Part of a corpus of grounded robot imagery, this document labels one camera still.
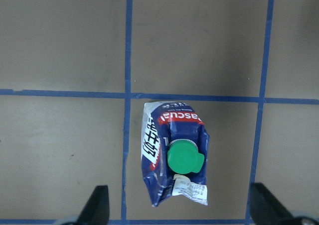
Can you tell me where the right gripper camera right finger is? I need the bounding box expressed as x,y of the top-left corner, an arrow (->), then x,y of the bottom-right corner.
250,183 -> 299,225

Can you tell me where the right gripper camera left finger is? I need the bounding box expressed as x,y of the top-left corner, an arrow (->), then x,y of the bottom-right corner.
76,185 -> 110,225

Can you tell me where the blue white milk carton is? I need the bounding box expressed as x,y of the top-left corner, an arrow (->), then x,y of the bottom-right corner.
141,101 -> 209,207

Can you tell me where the brown paper table cover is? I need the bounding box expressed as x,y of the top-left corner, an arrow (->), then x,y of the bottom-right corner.
0,0 -> 319,225

